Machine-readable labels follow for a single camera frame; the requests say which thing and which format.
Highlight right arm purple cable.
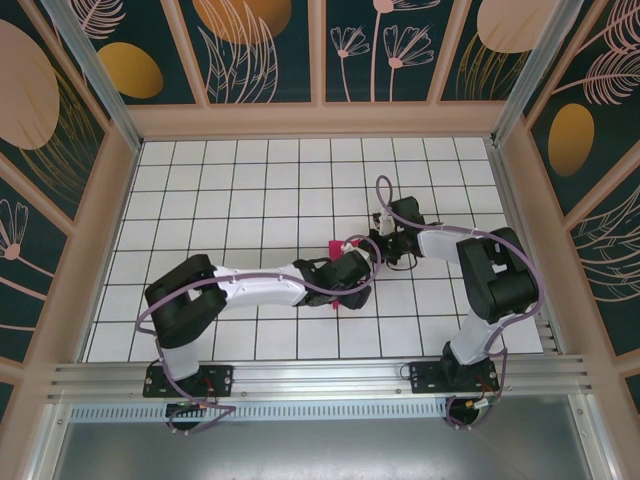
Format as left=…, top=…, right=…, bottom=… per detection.
left=374, top=174, right=544, bottom=431

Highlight pink paper sheet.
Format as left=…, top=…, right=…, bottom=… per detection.
left=327, top=238, right=364, bottom=312

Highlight aluminium frame post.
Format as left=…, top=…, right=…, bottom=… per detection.
left=39, top=0, right=144, bottom=152
left=489, top=0, right=601, bottom=148

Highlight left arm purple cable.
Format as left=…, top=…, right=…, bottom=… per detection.
left=135, top=233, right=387, bottom=436

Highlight aluminium side rail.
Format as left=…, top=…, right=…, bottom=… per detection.
left=485, top=138, right=562, bottom=357

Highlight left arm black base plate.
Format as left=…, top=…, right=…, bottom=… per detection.
left=142, top=363, right=236, bottom=399

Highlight aluminium mounting rail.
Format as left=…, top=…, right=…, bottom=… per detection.
left=47, top=353, right=597, bottom=402

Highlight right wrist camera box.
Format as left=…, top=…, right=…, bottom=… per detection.
left=371, top=211, right=397, bottom=235

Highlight slotted grey cable duct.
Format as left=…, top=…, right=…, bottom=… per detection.
left=69, top=402, right=451, bottom=423

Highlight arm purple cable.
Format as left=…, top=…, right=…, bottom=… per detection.
left=135, top=233, right=387, bottom=436
left=374, top=174, right=544, bottom=431

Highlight grey metal sheet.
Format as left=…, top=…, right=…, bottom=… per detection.
left=49, top=418, right=612, bottom=480

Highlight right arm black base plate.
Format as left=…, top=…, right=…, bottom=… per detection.
left=408, top=360, right=500, bottom=396

